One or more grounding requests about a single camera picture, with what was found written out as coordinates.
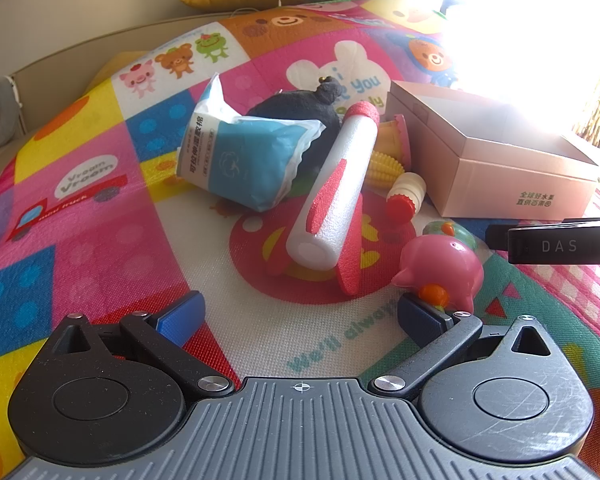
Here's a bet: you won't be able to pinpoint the pink cardboard box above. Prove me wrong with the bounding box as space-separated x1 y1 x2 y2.
384 80 600 221

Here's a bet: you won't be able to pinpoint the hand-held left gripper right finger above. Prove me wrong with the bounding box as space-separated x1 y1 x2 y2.
370 292 557 404

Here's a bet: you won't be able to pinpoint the yellow pink cake toy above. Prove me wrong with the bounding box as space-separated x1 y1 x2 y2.
377 114 412 168

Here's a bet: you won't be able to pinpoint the colourful printed play mat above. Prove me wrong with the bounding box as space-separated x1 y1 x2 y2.
0 0 600 480

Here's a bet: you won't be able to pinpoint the blue white cotton pad pack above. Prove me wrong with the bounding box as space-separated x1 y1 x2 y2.
176 74 326 212

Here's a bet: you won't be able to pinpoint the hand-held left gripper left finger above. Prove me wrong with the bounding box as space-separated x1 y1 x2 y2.
42 289 237 403

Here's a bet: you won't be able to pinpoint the black plush toy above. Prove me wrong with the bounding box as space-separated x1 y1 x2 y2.
245 76 353 198

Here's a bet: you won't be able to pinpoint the green round toy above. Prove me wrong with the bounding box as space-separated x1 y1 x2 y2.
422 220 480 253

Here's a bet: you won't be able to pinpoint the small white bottle red cap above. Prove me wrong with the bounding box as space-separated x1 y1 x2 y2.
385 172 427 222

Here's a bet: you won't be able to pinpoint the pink pig toy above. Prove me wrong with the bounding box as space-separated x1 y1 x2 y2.
392 235 485 311

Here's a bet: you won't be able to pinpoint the yellow toy corn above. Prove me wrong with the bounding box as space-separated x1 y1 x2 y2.
365 149 406 192

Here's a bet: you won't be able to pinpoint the white foam rocket red fins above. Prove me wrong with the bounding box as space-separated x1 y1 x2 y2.
265 101 381 296

